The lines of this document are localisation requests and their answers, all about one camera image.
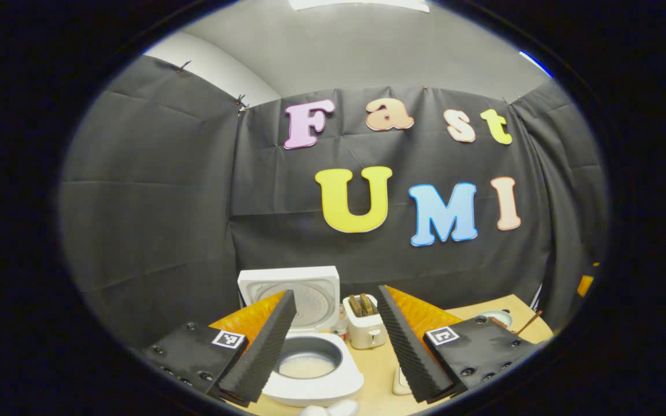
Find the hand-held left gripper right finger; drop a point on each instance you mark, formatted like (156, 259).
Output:
(411, 352)

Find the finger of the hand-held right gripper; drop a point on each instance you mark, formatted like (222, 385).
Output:
(586, 283)

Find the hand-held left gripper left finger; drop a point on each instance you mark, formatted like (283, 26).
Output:
(261, 352)

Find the white rice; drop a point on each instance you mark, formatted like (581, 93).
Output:
(307, 367)

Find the dark wooden spoon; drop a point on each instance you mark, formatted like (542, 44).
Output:
(531, 322)

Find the white rice cooker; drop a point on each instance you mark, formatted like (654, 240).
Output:
(315, 393)

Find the clear plastic box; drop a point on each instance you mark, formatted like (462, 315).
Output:
(400, 384)

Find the white toaster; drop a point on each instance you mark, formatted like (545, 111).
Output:
(367, 335)

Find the brown toast slice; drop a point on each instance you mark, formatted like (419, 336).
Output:
(367, 304)
(355, 306)

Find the clear water bottle red label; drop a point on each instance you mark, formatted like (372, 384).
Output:
(340, 330)

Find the light green plate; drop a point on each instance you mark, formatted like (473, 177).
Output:
(500, 315)

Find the red sausage piece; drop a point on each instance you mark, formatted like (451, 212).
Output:
(498, 322)

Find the small ceiling light panel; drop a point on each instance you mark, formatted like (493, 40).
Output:
(536, 63)

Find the large ceiling light panel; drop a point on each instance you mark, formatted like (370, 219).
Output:
(362, 4)

